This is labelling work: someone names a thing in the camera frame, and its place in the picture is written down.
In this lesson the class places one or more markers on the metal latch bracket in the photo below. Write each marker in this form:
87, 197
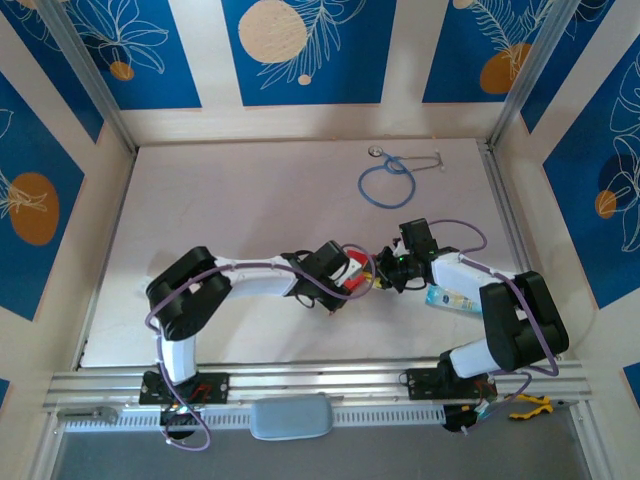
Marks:
102, 414

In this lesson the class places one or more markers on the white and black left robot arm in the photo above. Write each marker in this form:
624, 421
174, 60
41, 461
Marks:
185, 290

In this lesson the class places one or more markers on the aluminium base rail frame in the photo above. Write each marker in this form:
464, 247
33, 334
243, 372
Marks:
320, 385

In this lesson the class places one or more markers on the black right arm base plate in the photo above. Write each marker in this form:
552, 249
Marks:
422, 385

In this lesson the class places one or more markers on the grey-blue zip pouch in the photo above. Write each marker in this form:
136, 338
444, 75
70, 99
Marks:
292, 417

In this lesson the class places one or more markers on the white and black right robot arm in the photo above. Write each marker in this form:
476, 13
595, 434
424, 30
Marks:
525, 325

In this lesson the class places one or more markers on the aluminium corner post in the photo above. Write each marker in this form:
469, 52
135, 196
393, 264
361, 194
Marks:
90, 75
530, 65

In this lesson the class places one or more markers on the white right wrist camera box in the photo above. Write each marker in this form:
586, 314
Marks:
397, 245

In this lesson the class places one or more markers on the black controller board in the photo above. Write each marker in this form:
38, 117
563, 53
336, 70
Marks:
462, 417
180, 415

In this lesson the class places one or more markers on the blue and white cream packet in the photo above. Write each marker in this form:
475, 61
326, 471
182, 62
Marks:
445, 299

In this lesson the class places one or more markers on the aluminium table side rail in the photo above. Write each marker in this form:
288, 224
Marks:
500, 190

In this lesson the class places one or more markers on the blue stethoscope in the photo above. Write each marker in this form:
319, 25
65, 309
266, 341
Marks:
376, 150

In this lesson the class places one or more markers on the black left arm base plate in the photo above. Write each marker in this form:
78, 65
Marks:
215, 387

